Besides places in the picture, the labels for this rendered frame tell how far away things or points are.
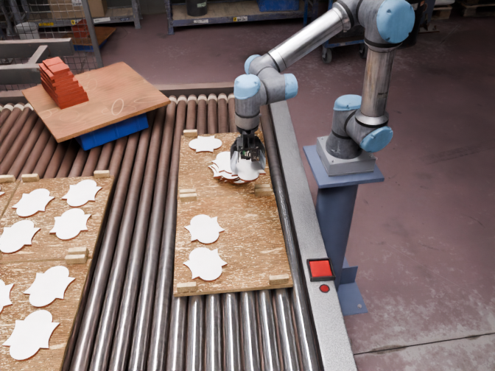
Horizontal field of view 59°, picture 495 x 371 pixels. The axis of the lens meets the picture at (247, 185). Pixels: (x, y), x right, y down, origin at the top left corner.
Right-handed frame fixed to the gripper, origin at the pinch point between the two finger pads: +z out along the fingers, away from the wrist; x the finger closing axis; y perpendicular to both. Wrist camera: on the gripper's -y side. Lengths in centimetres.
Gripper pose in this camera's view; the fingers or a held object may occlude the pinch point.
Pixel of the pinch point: (247, 167)
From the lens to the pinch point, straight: 151.6
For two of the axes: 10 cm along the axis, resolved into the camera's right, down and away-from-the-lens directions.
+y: 0.7, 6.8, -7.3
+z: 0.1, 7.3, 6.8
